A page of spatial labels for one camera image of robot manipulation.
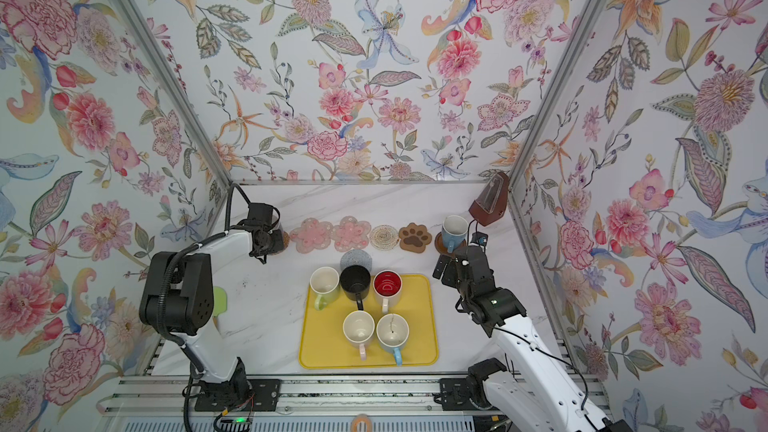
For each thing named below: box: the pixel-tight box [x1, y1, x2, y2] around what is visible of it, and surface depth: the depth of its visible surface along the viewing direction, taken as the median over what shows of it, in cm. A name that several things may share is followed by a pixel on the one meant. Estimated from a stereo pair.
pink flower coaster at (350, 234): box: [330, 216, 371, 253], surface depth 109 cm
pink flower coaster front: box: [289, 218, 333, 254], surface depth 107 cm
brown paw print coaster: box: [398, 222, 432, 253], surface depth 106 cm
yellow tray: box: [298, 274, 439, 369], surface depth 85 cm
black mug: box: [339, 265, 372, 311], surface depth 87 cm
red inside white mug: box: [373, 269, 403, 314], surface depth 88 cm
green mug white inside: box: [309, 266, 339, 311], surface depth 87 cm
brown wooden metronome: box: [468, 172, 509, 227], surface depth 104 cm
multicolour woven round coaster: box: [369, 224, 399, 251], surface depth 106 cm
